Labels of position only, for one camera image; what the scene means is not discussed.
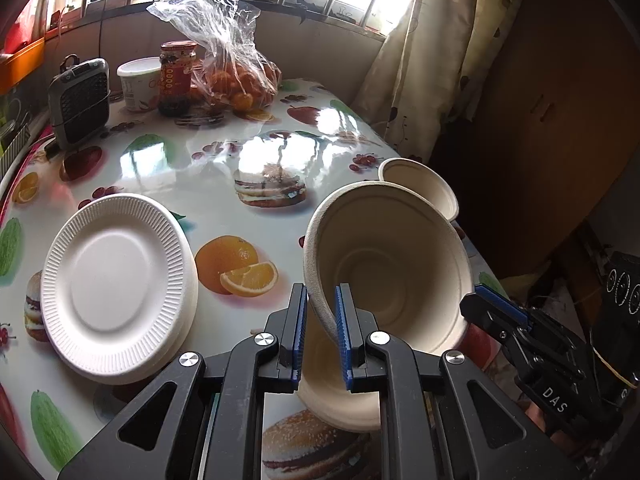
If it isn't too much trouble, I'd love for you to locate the beige paper bowl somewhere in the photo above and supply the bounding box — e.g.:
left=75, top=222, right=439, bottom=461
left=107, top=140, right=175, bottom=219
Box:
left=297, top=304, right=381, bottom=432
left=378, top=157, right=459, bottom=222
left=303, top=181, right=473, bottom=356

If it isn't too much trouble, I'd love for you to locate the white paper plate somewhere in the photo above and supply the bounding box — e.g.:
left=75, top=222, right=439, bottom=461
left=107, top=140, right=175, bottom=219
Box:
left=40, top=193, right=198, bottom=385

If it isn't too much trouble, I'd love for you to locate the person right hand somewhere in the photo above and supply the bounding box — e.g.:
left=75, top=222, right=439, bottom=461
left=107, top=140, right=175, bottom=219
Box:
left=525, top=402, right=575, bottom=454

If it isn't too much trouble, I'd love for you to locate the wooden cabinet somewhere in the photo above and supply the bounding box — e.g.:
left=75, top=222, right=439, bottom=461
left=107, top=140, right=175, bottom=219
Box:
left=429, top=0, right=640, bottom=281

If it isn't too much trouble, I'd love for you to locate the fruit print tablecloth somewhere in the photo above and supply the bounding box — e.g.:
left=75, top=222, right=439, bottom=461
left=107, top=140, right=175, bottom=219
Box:
left=1, top=79, right=395, bottom=479

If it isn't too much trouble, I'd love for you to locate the floral cream curtain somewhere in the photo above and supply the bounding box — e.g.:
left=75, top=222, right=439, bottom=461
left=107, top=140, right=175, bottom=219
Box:
left=352, top=0, right=523, bottom=162

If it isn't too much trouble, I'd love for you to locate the striped black white box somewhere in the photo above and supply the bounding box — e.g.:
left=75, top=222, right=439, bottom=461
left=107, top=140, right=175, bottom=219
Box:
left=0, top=112, right=32, bottom=179

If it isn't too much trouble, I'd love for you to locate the plastic bag of oranges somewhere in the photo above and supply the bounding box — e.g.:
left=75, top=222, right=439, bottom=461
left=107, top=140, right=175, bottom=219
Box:
left=148, top=0, right=281, bottom=113

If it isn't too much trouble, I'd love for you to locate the grey portable heater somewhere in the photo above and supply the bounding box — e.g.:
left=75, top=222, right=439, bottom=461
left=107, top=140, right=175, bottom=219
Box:
left=48, top=54, right=111, bottom=151

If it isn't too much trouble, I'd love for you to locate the white yogurt tub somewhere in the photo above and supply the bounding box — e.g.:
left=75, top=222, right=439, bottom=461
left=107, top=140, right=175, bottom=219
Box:
left=117, top=56, right=160, bottom=113

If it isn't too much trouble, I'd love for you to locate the red label sauce jar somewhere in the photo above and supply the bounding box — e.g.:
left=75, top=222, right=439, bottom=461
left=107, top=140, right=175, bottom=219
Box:
left=158, top=40, right=198, bottom=117

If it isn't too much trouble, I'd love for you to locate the orange box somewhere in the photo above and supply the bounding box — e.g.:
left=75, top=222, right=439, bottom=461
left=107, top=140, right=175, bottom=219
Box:
left=0, top=38, right=46, bottom=96

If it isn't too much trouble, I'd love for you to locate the black camera box right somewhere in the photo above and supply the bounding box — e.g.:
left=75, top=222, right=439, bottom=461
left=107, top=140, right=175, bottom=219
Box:
left=591, top=252, right=639, bottom=389

